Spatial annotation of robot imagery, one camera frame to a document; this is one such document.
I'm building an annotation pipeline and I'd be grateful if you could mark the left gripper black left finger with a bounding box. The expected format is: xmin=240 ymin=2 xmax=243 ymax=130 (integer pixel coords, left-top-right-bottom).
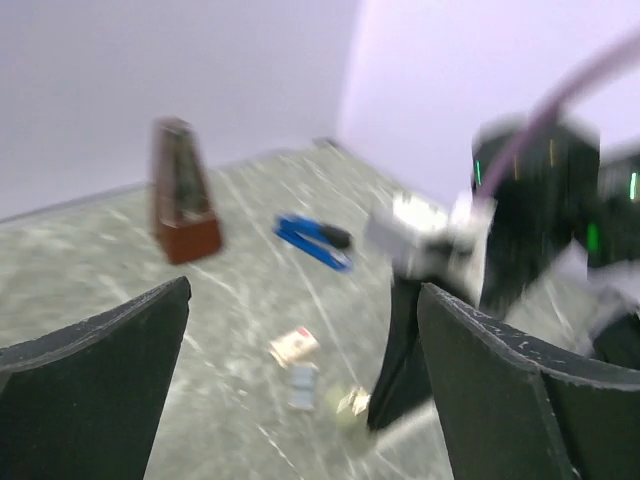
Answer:
xmin=1 ymin=277 xmax=191 ymax=479

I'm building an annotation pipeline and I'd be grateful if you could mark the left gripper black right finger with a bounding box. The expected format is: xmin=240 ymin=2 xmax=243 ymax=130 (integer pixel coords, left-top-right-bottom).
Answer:
xmin=418 ymin=284 xmax=639 ymax=480

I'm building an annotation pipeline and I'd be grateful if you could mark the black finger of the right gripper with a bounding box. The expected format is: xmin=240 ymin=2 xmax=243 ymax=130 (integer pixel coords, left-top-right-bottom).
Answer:
xmin=367 ymin=277 xmax=432 ymax=432

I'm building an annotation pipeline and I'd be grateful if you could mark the small beige white stapler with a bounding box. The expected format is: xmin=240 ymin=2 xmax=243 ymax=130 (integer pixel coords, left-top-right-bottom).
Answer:
xmin=325 ymin=385 xmax=370 ymax=442

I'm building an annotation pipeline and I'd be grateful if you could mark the white staple box tray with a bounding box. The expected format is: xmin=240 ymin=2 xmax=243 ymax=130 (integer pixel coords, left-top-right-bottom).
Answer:
xmin=288 ymin=363 xmax=318 ymax=411

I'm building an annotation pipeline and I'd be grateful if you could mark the white staple box sleeve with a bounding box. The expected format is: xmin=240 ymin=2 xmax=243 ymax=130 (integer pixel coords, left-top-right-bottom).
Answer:
xmin=268 ymin=326 xmax=319 ymax=368

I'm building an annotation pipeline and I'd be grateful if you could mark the blue metal stapler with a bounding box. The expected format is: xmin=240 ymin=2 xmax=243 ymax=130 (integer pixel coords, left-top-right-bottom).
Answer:
xmin=273 ymin=214 xmax=353 ymax=272

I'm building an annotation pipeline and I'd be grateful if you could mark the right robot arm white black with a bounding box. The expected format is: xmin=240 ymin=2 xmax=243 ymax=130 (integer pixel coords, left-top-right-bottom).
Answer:
xmin=367 ymin=124 xmax=639 ymax=432

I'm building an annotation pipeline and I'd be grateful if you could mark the brown wooden metronome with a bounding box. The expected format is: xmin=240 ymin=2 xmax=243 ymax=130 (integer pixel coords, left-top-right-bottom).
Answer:
xmin=151 ymin=117 xmax=223 ymax=265

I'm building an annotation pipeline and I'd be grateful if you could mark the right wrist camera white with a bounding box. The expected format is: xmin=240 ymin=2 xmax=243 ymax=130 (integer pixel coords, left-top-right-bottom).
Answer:
xmin=364 ymin=191 xmax=496 ymax=278

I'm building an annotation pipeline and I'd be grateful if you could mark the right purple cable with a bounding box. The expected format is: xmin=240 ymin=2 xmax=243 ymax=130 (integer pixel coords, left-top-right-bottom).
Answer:
xmin=479 ymin=24 xmax=640 ymax=201

